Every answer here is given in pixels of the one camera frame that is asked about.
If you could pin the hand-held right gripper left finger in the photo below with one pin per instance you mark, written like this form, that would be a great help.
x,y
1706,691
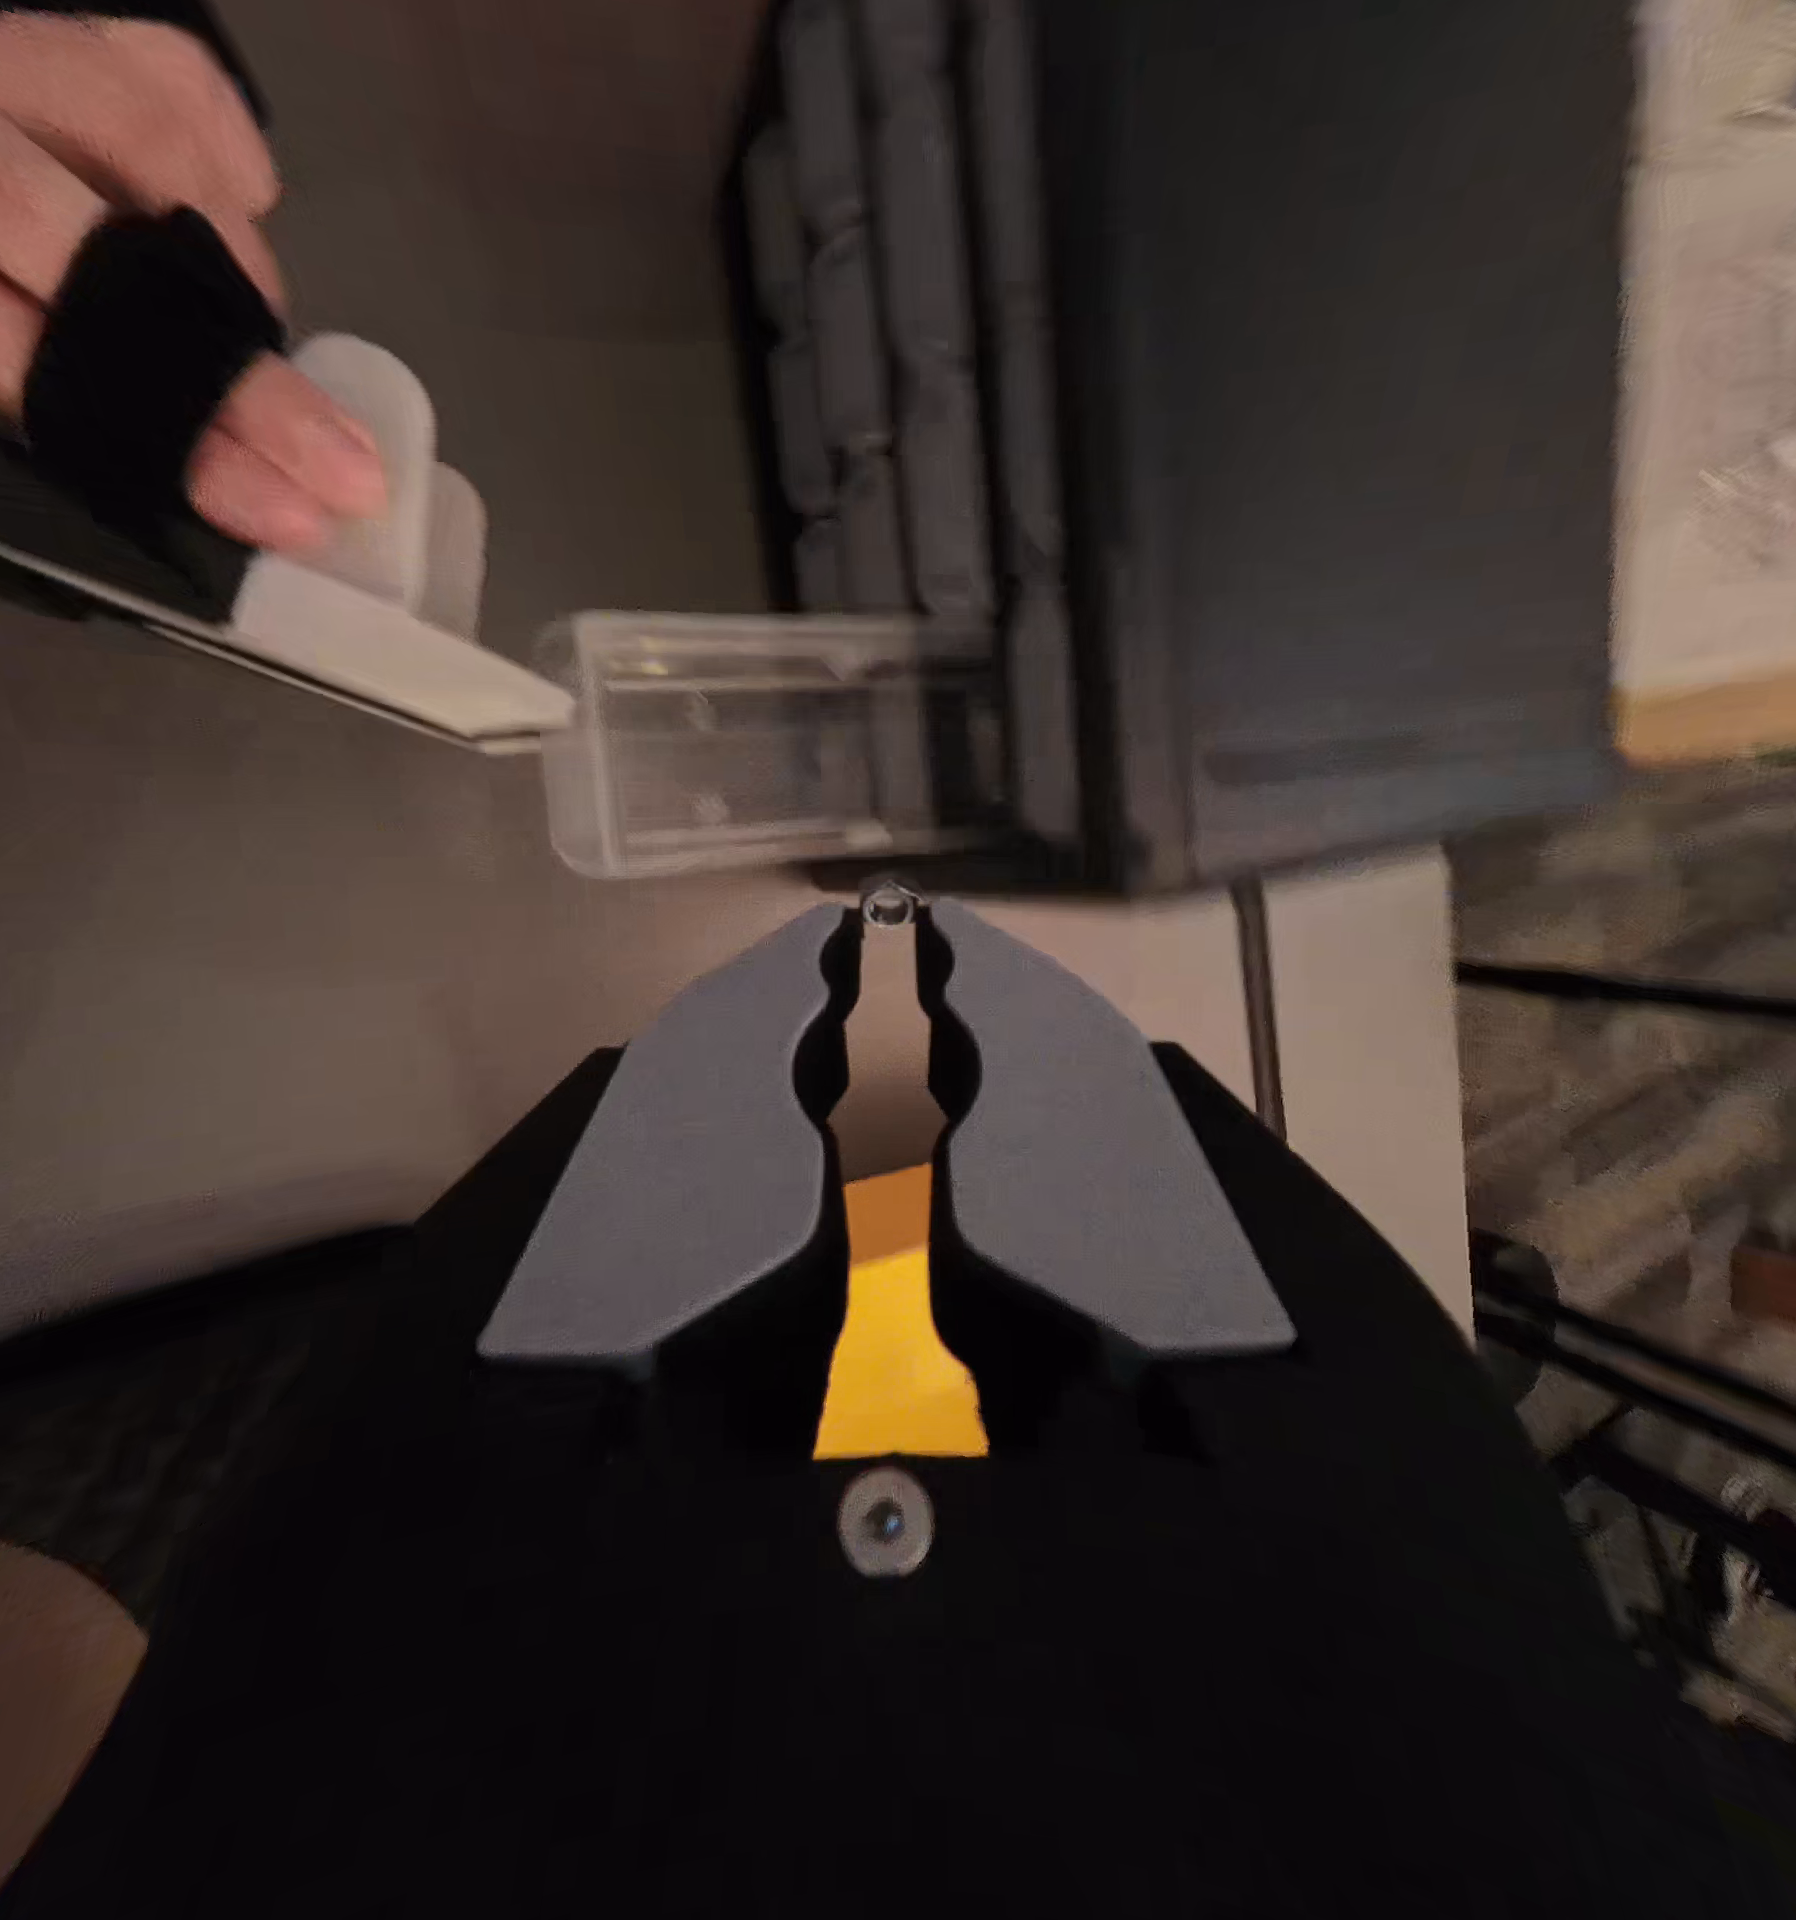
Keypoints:
x,y
660,1201

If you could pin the person's left hand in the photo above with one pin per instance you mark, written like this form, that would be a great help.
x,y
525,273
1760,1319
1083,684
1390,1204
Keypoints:
x,y
89,151

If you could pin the black drawer cabinet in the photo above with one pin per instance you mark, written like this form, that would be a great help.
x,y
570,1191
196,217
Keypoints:
x,y
1350,421

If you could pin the small metal nut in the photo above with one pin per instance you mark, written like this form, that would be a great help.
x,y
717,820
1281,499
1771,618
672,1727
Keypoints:
x,y
876,904

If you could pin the clear plastic drawer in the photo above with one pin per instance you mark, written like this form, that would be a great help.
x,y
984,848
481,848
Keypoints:
x,y
719,737

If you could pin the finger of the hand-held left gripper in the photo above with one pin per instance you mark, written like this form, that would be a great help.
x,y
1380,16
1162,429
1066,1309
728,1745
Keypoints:
x,y
455,555
390,661

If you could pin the printed instruction sheet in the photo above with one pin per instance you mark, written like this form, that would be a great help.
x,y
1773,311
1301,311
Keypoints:
x,y
1739,331

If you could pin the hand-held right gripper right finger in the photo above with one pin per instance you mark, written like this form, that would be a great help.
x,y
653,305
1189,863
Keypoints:
x,y
1115,1201

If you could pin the yellow plastic bin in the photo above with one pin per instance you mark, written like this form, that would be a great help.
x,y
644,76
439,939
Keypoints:
x,y
899,1351

